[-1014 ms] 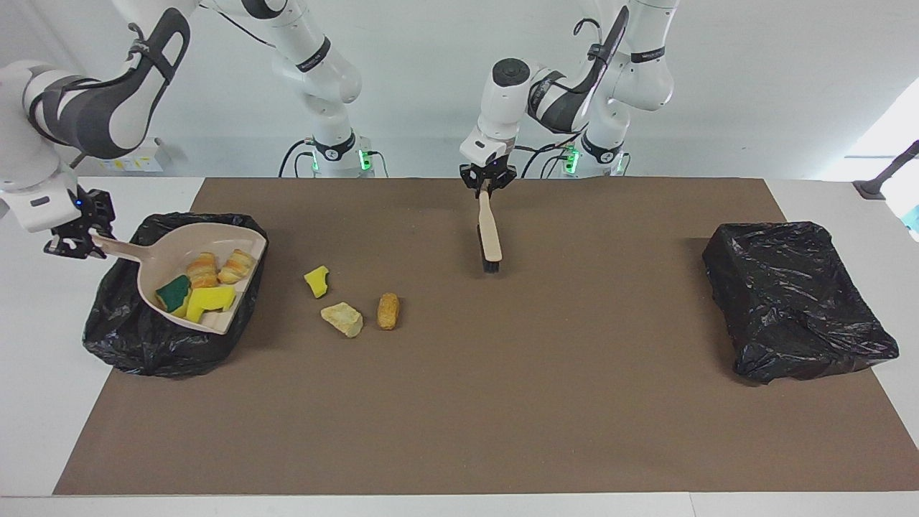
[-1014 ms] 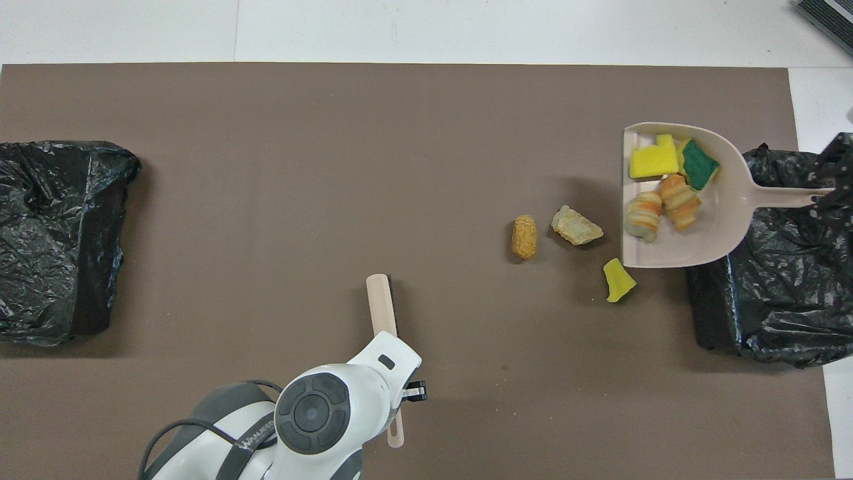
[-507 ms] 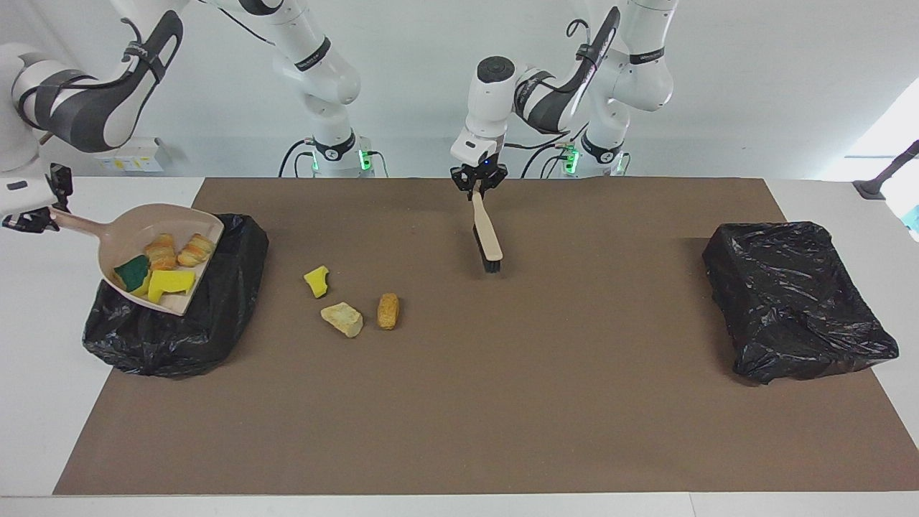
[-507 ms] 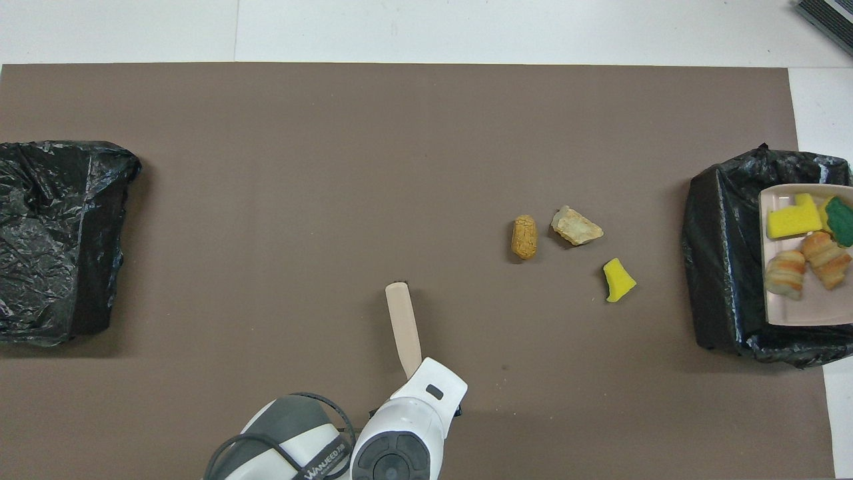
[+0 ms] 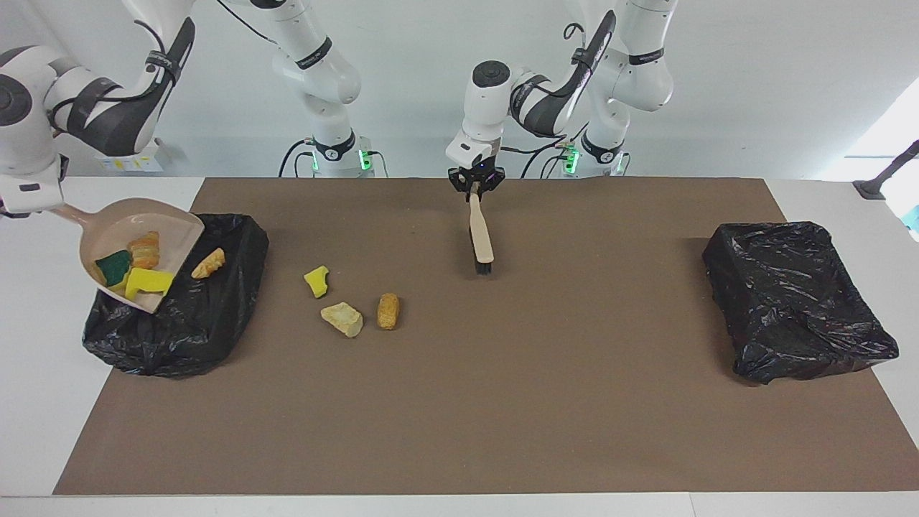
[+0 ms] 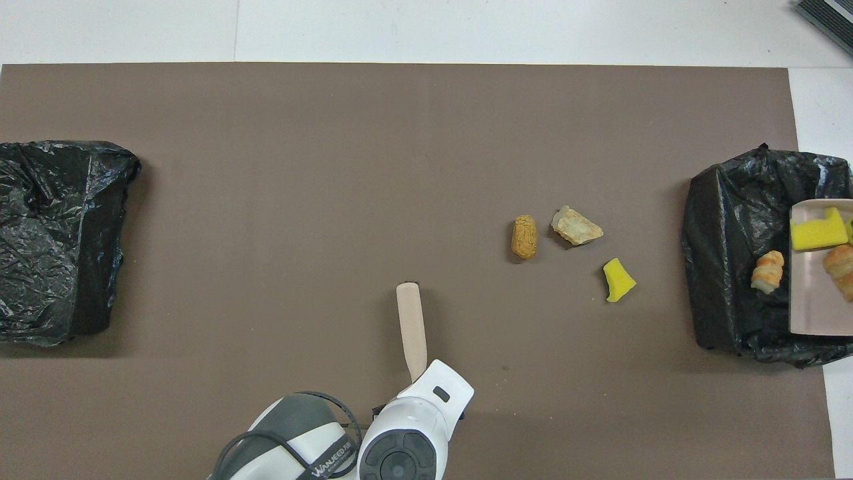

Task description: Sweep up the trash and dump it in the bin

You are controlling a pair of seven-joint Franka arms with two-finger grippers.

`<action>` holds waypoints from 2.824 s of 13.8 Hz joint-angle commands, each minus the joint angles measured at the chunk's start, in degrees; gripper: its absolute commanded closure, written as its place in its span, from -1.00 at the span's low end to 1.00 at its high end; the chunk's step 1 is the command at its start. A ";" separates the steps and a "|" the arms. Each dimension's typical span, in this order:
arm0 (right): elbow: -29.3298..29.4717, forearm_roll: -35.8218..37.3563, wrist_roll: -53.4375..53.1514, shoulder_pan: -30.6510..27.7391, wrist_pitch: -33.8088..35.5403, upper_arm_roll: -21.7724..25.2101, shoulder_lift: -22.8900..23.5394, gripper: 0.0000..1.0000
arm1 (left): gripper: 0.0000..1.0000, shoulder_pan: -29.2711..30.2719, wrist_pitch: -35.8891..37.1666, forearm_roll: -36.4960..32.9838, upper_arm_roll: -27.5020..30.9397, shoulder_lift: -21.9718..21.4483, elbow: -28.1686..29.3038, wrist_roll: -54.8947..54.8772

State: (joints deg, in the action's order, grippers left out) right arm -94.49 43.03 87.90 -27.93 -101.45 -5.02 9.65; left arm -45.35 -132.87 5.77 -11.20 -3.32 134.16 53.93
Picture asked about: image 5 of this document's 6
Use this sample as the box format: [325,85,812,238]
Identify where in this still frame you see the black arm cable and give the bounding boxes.
[499,22,618,159]
[43,0,281,137]

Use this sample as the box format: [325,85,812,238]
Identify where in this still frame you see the yellow notched sponge piece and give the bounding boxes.
[125,266,176,302]

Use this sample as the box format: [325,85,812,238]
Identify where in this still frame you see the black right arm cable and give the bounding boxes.
[43,0,281,137]

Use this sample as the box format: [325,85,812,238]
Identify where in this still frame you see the pale crusty bread chunk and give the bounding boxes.
[320,302,365,339]

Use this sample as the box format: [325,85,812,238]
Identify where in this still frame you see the striped toy croissant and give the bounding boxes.
[127,230,162,271]
[190,247,227,280]

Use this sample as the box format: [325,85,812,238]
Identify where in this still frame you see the black plastic trash bag bin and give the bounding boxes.
[702,221,900,385]
[83,213,270,378]

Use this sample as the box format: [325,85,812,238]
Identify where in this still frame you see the beige plastic dustpan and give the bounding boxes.
[49,197,206,315]

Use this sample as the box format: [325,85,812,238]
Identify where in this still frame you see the small yellow sponge wedge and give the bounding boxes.
[303,265,331,299]

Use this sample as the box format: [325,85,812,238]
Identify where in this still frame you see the black base power cable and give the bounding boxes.
[521,141,579,179]
[278,139,317,178]

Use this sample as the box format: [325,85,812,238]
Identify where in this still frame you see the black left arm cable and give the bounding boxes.
[499,22,618,159]

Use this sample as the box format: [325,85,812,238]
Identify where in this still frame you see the black angled stand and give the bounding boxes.
[853,139,919,201]

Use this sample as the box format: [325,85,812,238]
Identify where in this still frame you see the beige brush with black bristles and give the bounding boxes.
[468,182,497,278]

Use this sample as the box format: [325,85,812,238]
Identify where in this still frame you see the brown table mat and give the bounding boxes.
[52,177,919,496]

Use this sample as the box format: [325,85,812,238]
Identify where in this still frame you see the brown peanut shaped bread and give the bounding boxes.
[377,292,401,332]

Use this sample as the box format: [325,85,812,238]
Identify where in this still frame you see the yellow sponge with green pad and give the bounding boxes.
[94,248,134,287]

